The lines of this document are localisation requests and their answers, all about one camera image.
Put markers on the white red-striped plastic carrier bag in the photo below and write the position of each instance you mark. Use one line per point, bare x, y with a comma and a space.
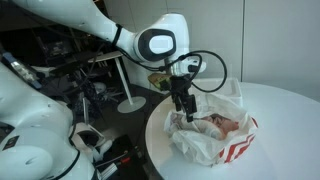
200, 150

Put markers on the white device on floor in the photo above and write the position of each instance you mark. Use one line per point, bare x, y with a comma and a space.
88, 135

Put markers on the white storage box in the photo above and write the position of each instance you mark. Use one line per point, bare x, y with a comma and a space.
230, 89

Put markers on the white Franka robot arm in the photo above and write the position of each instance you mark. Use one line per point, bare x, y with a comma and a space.
83, 16

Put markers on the round white side table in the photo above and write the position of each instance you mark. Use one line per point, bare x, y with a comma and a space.
126, 86

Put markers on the light pink cloth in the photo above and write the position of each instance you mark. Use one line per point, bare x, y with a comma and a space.
228, 126

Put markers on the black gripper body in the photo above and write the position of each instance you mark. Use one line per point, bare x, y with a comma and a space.
181, 86

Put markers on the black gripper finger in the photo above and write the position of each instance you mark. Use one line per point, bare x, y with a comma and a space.
190, 108
178, 104

